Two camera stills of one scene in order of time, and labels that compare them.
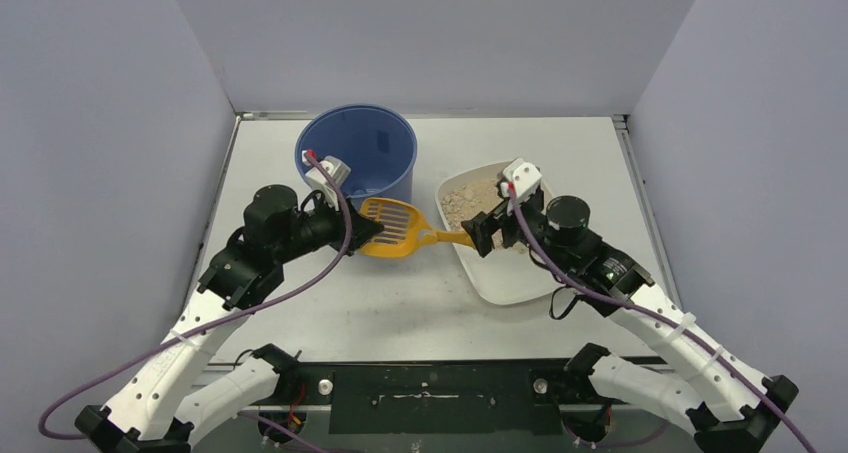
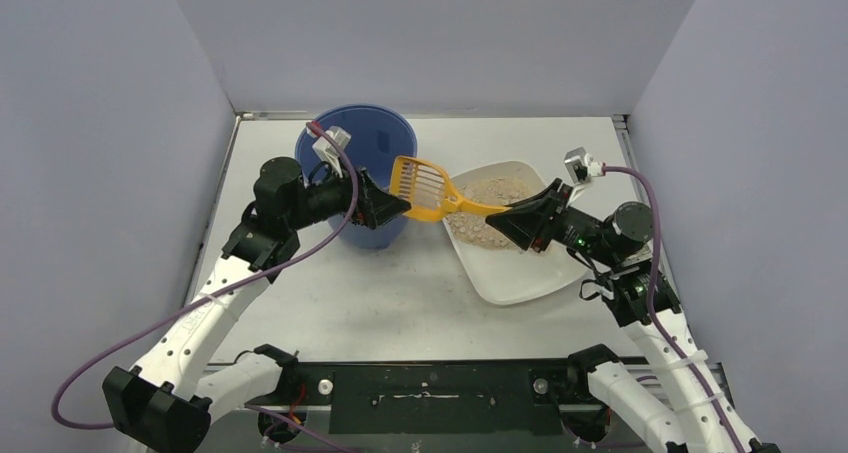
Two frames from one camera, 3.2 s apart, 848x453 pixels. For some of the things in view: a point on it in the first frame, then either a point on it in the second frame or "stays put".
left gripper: (349, 227) to (365, 200)
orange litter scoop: (405, 229) to (427, 191)
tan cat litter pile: (466, 200) stays put
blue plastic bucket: (378, 144) stays put
